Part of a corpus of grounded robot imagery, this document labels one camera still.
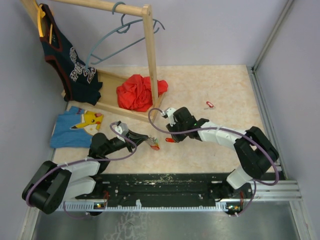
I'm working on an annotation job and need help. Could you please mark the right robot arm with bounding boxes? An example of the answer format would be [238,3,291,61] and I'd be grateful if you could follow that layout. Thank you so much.
[162,107,279,198]

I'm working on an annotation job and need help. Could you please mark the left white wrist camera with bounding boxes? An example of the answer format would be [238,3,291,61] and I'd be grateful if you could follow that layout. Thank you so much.
[114,121,129,136]

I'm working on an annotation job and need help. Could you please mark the wooden clothes rack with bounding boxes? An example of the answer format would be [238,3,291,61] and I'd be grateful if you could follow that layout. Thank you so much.
[21,0,165,122]

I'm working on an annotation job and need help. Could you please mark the red crumpled shirt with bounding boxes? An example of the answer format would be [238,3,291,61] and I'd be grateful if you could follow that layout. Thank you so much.
[116,74,153,112]

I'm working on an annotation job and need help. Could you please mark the navy basketball jersey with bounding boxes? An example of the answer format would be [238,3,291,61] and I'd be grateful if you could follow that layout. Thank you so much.
[39,4,103,106]

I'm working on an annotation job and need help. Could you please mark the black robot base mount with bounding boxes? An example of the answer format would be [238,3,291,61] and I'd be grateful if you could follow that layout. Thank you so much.
[77,173,240,207]

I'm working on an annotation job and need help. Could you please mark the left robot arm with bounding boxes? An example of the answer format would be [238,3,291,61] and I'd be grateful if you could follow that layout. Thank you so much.
[22,130,149,215]

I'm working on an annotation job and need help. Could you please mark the red tagged key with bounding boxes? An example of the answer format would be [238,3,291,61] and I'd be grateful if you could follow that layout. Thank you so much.
[204,101,216,110]
[165,138,176,143]

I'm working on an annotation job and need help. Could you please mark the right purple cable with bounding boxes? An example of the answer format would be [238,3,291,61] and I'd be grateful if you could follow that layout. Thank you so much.
[147,107,280,218]

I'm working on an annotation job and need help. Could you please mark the yellow plastic hanger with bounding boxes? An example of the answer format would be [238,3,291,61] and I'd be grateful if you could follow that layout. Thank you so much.
[35,3,53,44]

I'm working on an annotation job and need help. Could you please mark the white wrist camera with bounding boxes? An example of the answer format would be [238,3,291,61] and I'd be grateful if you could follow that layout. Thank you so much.
[114,121,129,136]
[161,107,176,127]

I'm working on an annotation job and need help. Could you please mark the aluminium frame rail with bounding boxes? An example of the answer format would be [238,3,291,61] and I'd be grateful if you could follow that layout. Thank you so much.
[247,0,302,202]

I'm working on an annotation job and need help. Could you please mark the grey slotted cable duct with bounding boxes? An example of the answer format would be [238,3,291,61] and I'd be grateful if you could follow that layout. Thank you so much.
[57,200,233,213]

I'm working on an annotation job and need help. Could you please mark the red handled metal key organizer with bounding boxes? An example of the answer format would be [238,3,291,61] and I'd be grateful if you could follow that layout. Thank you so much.
[145,136,160,151]

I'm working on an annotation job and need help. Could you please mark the teal wire hanger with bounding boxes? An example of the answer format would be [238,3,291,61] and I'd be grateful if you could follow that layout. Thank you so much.
[84,1,167,72]

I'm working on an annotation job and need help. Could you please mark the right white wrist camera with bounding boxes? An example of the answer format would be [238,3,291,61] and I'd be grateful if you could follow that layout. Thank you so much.
[161,107,176,127]

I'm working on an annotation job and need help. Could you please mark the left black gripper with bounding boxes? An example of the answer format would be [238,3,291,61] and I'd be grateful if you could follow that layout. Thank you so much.
[103,129,149,156]

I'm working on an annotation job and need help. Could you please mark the blue pikachu shirt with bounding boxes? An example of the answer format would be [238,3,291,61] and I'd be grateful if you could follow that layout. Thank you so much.
[50,106,104,149]

